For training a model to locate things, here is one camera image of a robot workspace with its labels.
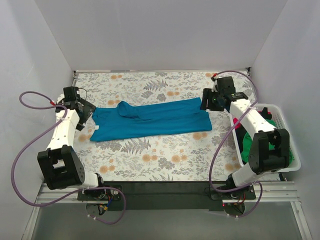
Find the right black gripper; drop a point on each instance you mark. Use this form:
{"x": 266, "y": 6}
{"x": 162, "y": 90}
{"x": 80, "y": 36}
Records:
{"x": 207, "y": 99}

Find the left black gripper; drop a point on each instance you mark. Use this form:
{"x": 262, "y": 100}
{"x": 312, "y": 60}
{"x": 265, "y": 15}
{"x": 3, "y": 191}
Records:
{"x": 85, "y": 114}

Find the blue t shirt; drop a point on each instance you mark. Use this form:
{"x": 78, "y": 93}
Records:
{"x": 170, "y": 118}

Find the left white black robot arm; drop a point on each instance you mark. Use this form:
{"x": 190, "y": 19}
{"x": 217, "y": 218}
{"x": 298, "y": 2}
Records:
{"x": 59, "y": 163}

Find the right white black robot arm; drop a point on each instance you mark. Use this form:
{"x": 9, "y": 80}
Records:
{"x": 261, "y": 159}

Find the black t shirt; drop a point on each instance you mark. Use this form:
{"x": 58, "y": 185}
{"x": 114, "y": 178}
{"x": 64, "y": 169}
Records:
{"x": 241, "y": 132}

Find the green t shirt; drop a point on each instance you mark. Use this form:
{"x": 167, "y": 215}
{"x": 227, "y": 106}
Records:
{"x": 245, "y": 142}

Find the white plastic laundry basket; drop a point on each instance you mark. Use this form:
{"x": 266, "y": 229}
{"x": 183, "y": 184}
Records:
{"x": 280, "y": 123}

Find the aluminium frame rail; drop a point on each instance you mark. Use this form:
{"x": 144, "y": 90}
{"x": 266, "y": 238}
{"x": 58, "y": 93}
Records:
{"x": 45, "y": 195}

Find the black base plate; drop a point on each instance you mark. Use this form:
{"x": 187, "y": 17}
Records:
{"x": 177, "y": 195}

